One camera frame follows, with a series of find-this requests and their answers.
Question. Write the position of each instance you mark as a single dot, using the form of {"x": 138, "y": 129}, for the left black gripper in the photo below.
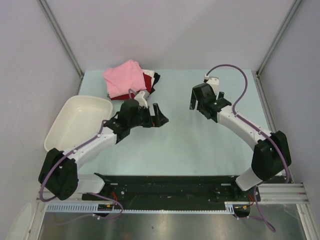
{"x": 157, "y": 120}

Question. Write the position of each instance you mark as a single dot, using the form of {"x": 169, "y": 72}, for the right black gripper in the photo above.
{"x": 193, "y": 101}

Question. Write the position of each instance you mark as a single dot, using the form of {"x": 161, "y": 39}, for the pink t shirt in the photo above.
{"x": 120, "y": 79}

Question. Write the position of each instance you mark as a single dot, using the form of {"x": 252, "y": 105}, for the white plastic bin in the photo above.
{"x": 80, "y": 117}

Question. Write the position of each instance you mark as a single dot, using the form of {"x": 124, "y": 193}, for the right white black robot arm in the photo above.
{"x": 271, "y": 153}

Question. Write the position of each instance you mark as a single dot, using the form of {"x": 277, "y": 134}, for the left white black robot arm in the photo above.
{"x": 59, "y": 174}

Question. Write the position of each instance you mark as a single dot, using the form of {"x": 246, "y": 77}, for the folded red t shirt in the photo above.
{"x": 129, "y": 95}

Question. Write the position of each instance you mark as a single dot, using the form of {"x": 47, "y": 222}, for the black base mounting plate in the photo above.
{"x": 175, "y": 193}

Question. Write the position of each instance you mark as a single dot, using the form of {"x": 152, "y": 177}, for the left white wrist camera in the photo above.
{"x": 142, "y": 97}

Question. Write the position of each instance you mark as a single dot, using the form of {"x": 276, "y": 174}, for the right aluminium side rail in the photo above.
{"x": 274, "y": 192}

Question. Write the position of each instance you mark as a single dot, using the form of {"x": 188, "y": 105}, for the right aluminium frame post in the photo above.
{"x": 293, "y": 10}

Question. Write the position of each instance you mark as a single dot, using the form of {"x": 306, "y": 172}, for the aluminium frame post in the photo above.
{"x": 49, "y": 15}
{"x": 293, "y": 10}

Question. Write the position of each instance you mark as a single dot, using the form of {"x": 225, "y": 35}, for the left aluminium frame post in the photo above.
{"x": 49, "y": 15}

